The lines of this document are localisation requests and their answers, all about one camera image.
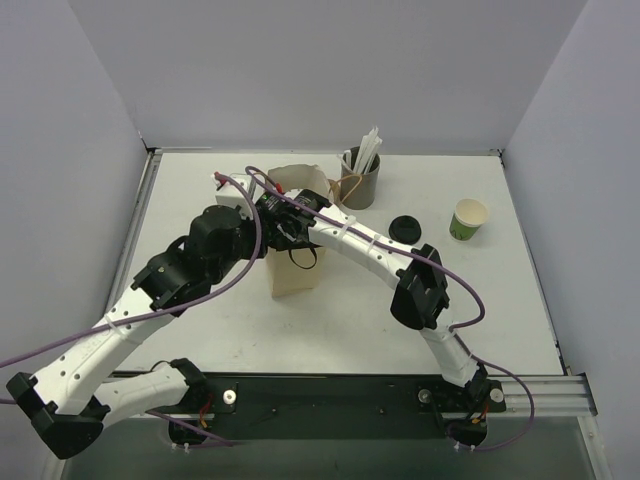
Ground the brown paper bag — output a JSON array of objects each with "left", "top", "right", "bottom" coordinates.
[{"left": 266, "top": 164, "right": 362, "bottom": 298}]

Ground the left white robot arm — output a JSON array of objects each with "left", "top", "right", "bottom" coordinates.
[{"left": 7, "top": 205, "right": 263, "bottom": 459}]

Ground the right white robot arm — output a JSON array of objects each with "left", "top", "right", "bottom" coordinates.
[{"left": 255, "top": 189, "right": 486, "bottom": 390}]

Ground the grey straw holder cup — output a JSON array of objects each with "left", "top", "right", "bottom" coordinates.
[{"left": 338, "top": 147, "right": 381, "bottom": 210}]

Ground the white wrapped straw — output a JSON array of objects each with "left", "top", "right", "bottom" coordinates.
[{"left": 352, "top": 126, "right": 382, "bottom": 175}]

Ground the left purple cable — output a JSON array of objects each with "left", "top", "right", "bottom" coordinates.
[{"left": 0, "top": 167, "right": 266, "bottom": 446}]

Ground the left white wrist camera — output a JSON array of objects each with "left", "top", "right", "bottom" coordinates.
[{"left": 211, "top": 172, "right": 262, "bottom": 219}]

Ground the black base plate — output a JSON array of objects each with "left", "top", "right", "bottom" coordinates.
[{"left": 160, "top": 373, "right": 506, "bottom": 441}]

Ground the aluminium frame rail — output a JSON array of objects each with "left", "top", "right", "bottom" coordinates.
[{"left": 59, "top": 372, "right": 599, "bottom": 420}]

